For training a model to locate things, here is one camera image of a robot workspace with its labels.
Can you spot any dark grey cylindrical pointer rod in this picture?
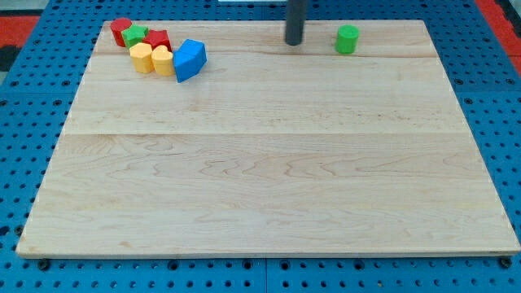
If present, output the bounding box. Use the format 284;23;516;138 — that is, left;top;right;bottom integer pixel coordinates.
285;0;308;46

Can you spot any blue cube block front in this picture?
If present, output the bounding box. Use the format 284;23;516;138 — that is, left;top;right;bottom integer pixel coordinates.
173;50;207;83

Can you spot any yellow hexagon block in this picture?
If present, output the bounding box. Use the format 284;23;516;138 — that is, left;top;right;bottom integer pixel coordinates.
129;42;155;73

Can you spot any green star block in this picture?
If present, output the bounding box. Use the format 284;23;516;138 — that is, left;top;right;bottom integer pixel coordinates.
121;24;149;49

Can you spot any red cylinder block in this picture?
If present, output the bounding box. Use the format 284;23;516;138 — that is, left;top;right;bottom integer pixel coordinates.
110;17;132;47

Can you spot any red star block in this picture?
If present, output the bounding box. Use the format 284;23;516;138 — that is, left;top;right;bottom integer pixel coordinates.
142;29;172;51

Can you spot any yellow heart block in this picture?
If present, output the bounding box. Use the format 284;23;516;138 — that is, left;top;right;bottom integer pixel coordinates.
151;45;175;77

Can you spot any wooden board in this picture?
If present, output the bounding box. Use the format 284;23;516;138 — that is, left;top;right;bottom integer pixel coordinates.
16;20;520;259

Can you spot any green cylinder block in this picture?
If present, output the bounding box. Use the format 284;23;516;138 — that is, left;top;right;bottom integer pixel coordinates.
335;24;360;55

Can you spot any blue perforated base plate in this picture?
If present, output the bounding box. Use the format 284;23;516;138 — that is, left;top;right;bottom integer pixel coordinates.
1;1;520;292

